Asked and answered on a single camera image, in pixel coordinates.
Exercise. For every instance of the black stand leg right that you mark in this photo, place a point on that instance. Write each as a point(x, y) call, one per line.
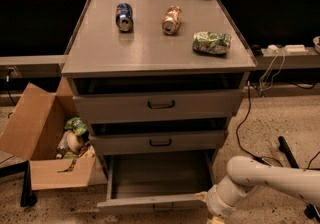
point(311, 211)

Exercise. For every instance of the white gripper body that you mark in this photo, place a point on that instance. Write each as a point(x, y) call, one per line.
point(213, 205)

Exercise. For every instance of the blue soda can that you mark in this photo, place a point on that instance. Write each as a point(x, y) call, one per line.
point(124, 17)

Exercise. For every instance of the orange soda can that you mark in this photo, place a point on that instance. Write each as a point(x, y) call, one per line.
point(172, 20)

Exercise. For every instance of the grey top drawer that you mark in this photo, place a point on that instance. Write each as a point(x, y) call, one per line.
point(159, 106)

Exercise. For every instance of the brown cardboard box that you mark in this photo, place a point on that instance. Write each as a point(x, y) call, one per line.
point(33, 132)

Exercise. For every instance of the grey middle drawer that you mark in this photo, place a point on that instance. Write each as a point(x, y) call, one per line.
point(158, 142)

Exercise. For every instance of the green snack bag in box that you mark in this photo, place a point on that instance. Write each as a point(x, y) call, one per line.
point(76, 125)

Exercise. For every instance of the grey drawer cabinet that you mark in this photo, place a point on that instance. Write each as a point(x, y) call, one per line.
point(104, 60)

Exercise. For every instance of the white round object in box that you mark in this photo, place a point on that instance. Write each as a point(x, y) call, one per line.
point(75, 143)

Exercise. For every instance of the grey drawer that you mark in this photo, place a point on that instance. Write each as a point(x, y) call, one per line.
point(157, 182)
point(158, 142)
point(159, 106)

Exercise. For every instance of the white charger plug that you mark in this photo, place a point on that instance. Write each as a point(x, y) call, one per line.
point(272, 48)

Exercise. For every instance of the grey bottom drawer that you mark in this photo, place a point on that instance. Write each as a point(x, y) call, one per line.
point(157, 182)

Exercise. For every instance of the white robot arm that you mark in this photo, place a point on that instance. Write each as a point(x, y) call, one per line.
point(245, 174)

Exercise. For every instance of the black stand leg left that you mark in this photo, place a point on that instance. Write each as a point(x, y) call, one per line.
point(28, 198)

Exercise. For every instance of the black stand leg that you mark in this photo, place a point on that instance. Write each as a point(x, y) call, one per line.
point(311, 211)
point(28, 198)

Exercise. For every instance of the white power strip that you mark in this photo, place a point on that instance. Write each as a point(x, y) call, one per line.
point(295, 49)

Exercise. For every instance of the green chip bag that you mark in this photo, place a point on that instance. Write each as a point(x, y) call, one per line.
point(211, 43)

